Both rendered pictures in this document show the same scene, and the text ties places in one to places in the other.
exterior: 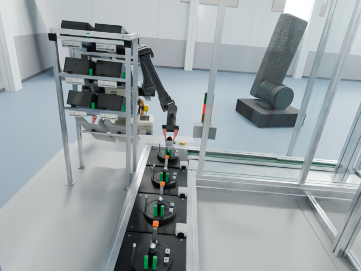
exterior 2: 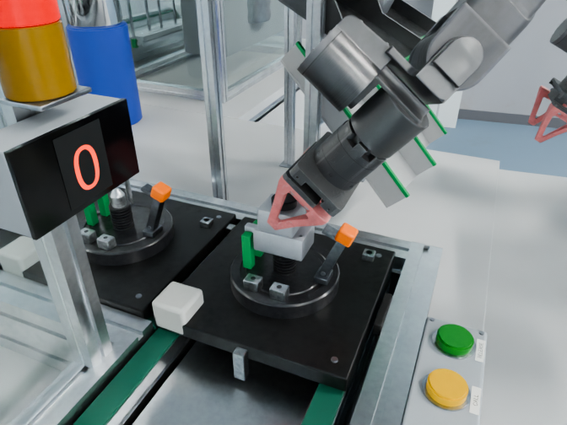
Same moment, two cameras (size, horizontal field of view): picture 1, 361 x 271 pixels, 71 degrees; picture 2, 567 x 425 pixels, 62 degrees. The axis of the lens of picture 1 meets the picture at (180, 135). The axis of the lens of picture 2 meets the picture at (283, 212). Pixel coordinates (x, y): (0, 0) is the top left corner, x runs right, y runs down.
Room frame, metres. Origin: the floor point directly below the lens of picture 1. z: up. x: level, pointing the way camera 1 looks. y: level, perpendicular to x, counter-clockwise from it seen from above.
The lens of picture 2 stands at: (1.55, -0.38, 1.37)
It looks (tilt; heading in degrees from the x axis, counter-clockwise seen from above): 32 degrees down; 113
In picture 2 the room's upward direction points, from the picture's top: straight up
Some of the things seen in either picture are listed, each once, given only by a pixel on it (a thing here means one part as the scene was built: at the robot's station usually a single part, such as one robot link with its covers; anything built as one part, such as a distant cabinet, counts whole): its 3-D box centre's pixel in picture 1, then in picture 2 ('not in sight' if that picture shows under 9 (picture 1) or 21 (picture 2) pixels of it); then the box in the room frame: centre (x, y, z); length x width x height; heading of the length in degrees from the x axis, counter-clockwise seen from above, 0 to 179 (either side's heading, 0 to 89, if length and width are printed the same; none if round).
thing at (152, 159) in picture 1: (167, 157); (284, 285); (1.36, 0.06, 0.96); 0.24 x 0.24 x 0.02; 0
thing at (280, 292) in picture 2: not in sight; (279, 291); (1.37, 0.01, 1.00); 0.02 x 0.01 x 0.02; 0
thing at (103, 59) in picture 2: not in sight; (106, 74); (0.55, 0.66, 0.99); 0.16 x 0.16 x 0.27
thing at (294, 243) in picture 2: (168, 143); (276, 220); (1.35, 0.06, 1.06); 0.08 x 0.04 x 0.07; 1
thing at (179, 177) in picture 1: (165, 172); (120, 212); (1.10, 0.06, 1.01); 0.24 x 0.24 x 0.13; 0
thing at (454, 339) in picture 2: not in sight; (454, 341); (1.57, 0.05, 0.96); 0.04 x 0.04 x 0.02
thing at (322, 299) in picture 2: (168, 154); (284, 274); (1.36, 0.06, 0.98); 0.14 x 0.14 x 0.02
